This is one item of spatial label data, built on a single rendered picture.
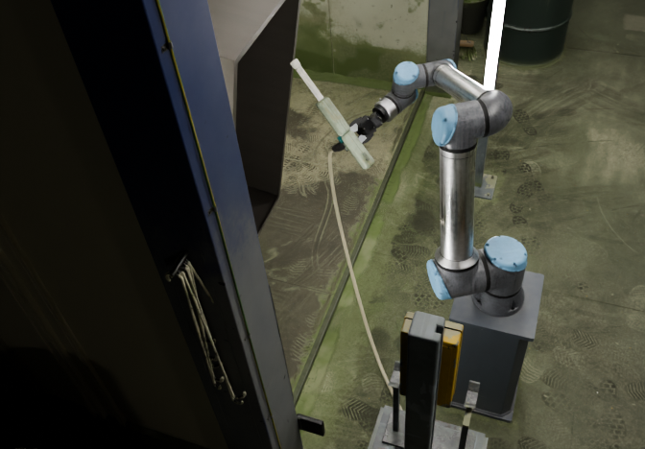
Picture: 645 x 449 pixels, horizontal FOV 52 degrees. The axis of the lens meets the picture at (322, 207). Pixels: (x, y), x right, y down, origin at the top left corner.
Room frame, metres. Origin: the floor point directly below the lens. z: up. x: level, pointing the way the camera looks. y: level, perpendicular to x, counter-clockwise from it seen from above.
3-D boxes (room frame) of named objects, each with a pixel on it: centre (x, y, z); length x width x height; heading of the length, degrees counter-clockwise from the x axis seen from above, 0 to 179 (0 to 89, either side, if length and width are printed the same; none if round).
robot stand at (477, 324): (1.46, -0.62, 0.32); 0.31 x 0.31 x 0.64; 66
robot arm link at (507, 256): (1.46, -0.61, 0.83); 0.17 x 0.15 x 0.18; 98
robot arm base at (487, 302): (1.46, -0.62, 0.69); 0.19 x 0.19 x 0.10
